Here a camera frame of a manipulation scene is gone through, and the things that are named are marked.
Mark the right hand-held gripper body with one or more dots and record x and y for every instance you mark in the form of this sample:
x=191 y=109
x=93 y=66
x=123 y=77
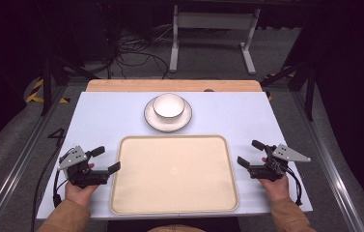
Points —
x=271 y=170

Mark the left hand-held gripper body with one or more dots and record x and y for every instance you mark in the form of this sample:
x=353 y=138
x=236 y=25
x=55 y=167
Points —
x=73 y=156

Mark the person's right hand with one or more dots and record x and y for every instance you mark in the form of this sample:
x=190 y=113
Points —
x=277 y=190

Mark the person's left hand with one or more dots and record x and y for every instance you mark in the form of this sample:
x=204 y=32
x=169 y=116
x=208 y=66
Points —
x=79 y=194

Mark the white table mat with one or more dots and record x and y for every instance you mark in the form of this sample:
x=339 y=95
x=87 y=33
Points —
x=112 y=112

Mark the beige plastic tray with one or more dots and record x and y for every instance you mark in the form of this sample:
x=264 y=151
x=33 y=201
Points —
x=173 y=175

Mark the white plate with dark rim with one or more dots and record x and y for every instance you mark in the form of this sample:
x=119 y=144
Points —
x=186 y=121

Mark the black tripod stand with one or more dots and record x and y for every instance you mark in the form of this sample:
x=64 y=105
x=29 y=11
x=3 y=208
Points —
x=310 y=93
x=46 y=83

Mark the yellow black floor tape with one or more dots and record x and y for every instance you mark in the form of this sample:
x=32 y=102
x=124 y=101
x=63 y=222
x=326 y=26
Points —
x=34 y=93

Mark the white bowl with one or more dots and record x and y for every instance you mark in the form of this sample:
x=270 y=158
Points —
x=168 y=106

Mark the grey metal stand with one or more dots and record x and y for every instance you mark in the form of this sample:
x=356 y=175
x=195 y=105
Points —
x=213 y=21

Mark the aluminium floor rail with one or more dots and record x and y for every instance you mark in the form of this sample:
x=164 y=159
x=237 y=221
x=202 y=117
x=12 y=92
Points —
x=330 y=174
x=15 y=167

